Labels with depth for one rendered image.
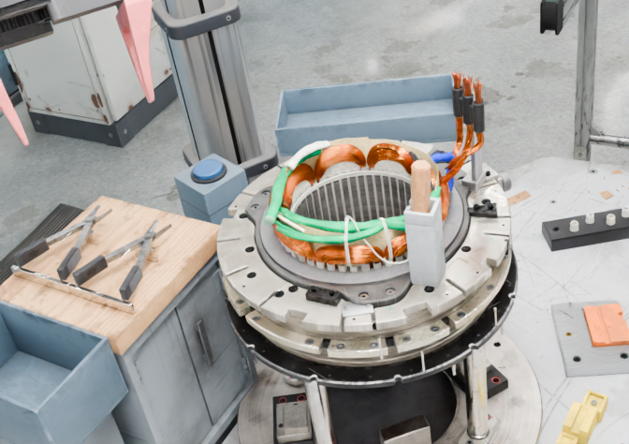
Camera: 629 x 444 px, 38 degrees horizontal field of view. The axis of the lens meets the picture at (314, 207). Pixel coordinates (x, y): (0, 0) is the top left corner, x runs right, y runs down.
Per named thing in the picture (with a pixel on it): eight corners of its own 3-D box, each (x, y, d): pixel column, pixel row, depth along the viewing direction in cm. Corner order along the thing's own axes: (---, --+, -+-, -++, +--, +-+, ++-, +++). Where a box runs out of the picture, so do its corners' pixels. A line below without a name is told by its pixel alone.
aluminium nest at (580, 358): (637, 373, 116) (639, 360, 115) (566, 377, 117) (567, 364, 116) (616, 308, 126) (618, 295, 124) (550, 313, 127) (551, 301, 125)
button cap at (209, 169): (228, 170, 121) (227, 164, 120) (205, 184, 119) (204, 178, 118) (211, 160, 123) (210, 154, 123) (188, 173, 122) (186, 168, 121)
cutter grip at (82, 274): (79, 287, 99) (75, 275, 98) (75, 284, 99) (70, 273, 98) (109, 267, 101) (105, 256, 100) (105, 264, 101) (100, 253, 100)
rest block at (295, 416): (310, 406, 115) (307, 393, 114) (312, 439, 111) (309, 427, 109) (277, 409, 115) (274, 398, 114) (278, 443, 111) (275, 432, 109)
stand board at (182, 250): (122, 356, 95) (115, 340, 93) (-5, 310, 103) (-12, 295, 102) (226, 241, 108) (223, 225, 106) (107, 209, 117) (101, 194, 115)
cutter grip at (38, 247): (21, 268, 103) (16, 257, 102) (17, 265, 103) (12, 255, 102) (50, 249, 105) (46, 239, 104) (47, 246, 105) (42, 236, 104)
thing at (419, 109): (462, 229, 144) (453, 72, 127) (468, 274, 136) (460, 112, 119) (309, 242, 147) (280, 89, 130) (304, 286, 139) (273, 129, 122)
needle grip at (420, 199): (430, 221, 85) (431, 170, 81) (411, 222, 85) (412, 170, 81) (429, 211, 86) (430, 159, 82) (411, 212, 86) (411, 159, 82)
